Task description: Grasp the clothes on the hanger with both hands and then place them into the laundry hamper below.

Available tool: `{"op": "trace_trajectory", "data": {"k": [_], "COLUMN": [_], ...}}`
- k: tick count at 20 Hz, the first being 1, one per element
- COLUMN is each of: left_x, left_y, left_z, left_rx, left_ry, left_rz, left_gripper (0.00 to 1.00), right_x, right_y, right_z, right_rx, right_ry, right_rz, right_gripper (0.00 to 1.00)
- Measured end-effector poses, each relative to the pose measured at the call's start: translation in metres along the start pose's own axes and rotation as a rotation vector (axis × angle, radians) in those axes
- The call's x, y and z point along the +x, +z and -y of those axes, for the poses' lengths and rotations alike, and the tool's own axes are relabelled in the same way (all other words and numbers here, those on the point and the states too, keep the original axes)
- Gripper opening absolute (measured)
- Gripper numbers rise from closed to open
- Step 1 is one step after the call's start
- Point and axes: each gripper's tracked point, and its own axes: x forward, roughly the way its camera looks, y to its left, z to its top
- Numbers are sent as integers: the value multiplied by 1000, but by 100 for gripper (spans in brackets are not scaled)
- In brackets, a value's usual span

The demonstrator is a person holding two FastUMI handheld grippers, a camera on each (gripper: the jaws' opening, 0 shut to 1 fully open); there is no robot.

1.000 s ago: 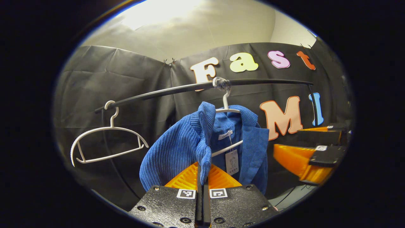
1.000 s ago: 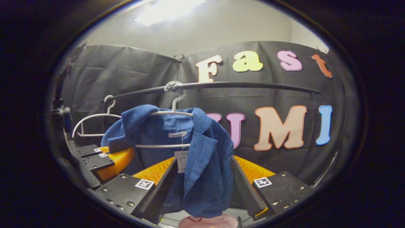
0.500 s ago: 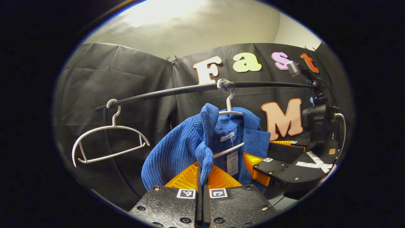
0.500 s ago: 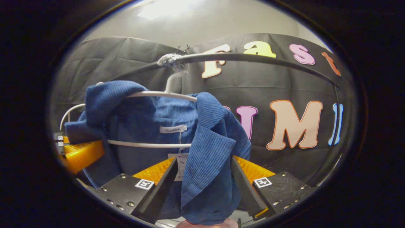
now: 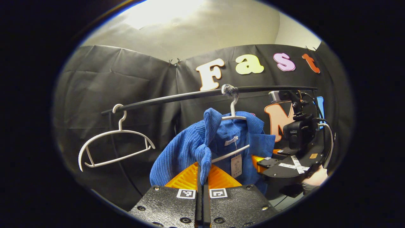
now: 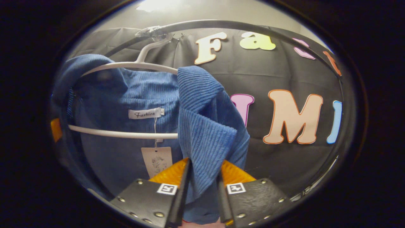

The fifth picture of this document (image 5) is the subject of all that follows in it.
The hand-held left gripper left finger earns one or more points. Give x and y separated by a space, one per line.
167 207

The black backdrop cloth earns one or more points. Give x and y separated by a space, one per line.
110 79

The white plastic hanger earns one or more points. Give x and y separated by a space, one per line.
120 126

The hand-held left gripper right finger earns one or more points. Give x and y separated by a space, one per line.
237 205

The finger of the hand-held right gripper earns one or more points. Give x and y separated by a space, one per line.
267 162
284 152

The black clothes rack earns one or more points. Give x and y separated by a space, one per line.
269 89

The white hanger with taped hook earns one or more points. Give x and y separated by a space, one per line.
233 109

